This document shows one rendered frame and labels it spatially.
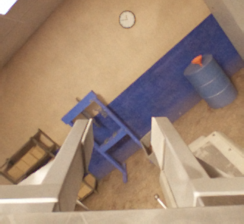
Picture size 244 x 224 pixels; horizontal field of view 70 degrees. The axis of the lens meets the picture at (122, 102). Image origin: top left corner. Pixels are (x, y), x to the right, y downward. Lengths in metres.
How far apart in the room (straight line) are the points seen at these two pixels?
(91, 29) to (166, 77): 1.82
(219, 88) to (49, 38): 3.33
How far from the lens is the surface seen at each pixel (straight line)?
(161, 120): 0.15
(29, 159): 4.51
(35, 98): 4.24
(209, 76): 3.40
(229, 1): 3.76
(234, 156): 1.04
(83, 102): 3.39
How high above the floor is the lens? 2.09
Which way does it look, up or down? 14 degrees down
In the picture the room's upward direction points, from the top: 44 degrees counter-clockwise
